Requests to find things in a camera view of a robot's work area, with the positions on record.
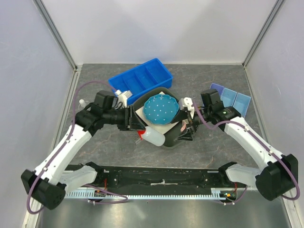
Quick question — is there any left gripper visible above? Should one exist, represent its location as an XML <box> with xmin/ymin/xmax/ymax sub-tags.
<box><xmin>103</xmin><ymin>104</ymin><xmax>145</xmax><ymax>131</ymax></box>

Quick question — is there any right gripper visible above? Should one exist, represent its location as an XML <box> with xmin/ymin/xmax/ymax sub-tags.
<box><xmin>171</xmin><ymin>107</ymin><xmax>212</xmax><ymax>142</ymax></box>

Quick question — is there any white wash bottle red cap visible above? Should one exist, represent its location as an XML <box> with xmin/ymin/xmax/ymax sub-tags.
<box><xmin>137</xmin><ymin>126</ymin><xmax>165</xmax><ymax>147</ymax></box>

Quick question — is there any glass flask with stopper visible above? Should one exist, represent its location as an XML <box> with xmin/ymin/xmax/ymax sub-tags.
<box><xmin>78</xmin><ymin>99</ymin><xmax>86</xmax><ymax>108</ymax></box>

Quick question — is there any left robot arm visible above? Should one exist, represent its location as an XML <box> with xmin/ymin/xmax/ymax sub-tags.
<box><xmin>21</xmin><ymin>90</ymin><xmax>145</xmax><ymax>214</ymax></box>

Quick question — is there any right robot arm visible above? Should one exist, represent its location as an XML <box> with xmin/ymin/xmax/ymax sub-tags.
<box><xmin>179</xmin><ymin>89</ymin><xmax>301</xmax><ymax>201</ymax></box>

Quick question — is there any dark green tray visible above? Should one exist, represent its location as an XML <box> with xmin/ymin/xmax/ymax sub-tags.
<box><xmin>133</xmin><ymin>87</ymin><xmax>187</xmax><ymax>148</ymax></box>

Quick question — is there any white square plate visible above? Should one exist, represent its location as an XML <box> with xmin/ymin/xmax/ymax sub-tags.
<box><xmin>135</xmin><ymin>91</ymin><xmax>177</xmax><ymax>134</ymax></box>

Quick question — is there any teal polka dot plate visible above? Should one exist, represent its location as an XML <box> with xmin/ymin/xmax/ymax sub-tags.
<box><xmin>142</xmin><ymin>94</ymin><xmax>180</xmax><ymax>125</ymax></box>

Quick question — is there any blue divided storage bin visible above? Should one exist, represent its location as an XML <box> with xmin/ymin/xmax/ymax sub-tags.
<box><xmin>108</xmin><ymin>58</ymin><xmax>173</xmax><ymax>105</ymax></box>

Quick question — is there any light blue three-compartment box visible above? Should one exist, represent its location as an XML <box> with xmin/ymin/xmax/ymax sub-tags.
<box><xmin>210</xmin><ymin>83</ymin><xmax>251</xmax><ymax>117</ymax></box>

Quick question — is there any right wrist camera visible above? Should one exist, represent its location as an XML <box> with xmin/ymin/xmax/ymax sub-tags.
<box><xmin>179</xmin><ymin>97</ymin><xmax>195</xmax><ymax>112</ymax></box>

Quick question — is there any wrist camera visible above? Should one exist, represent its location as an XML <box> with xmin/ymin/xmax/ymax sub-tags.
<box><xmin>179</xmin><ymin>97</ymin><xmax>195</xmax><ymax>112</ymax></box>
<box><xmin>114</xmin><ymin>90</ymin><xmax>133</xmax><ymax>106</ymax></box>

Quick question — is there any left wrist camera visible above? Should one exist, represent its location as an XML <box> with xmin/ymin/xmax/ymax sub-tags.
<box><xmin>114</xmin><ymin>90</ymin><xmax>133</xmax><ymax>106</ymax></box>

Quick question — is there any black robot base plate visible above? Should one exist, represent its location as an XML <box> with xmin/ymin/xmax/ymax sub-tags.
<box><xmin>87</xmin><ymin>161</ymin><xmax>245</xmax><ymax>195</ymax></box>

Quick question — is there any left aluminium frame post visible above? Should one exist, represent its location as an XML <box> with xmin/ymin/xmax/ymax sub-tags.
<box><xmin>33</xmin><ymin>0</ymin><xmax>78</xmax><ymax>71</ymax></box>

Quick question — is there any aluminium frame post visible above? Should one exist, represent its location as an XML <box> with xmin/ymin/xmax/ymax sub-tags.
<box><xmin>33</xmin><ymin>0</ymin><xmax>78</xmax><ymax>71</ymax></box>
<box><xmin>242</xmin><ymin>0</ymin><xmax>285</xmax><ymax>69</ymax></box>

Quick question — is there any right aluminium frame post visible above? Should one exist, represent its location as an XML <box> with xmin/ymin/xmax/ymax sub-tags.
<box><xmin>242</xmin><ymin>0</ymin><xmax>285</xmax><ymax>69</ymax></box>

